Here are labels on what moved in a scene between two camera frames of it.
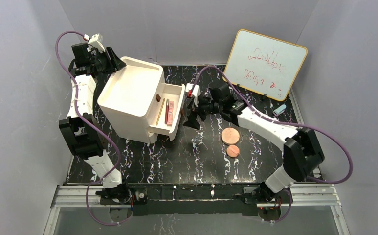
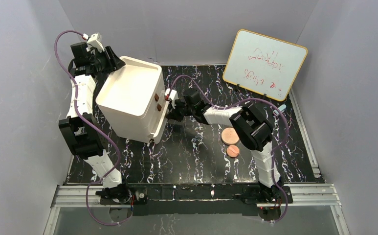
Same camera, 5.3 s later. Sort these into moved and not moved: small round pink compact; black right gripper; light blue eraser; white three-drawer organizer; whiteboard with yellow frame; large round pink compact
Moved: white three-drawer organizer; black right gripper
Not moved: large round pink compact; light blue eraser; small round pink compact; whiteboard with yellow frame
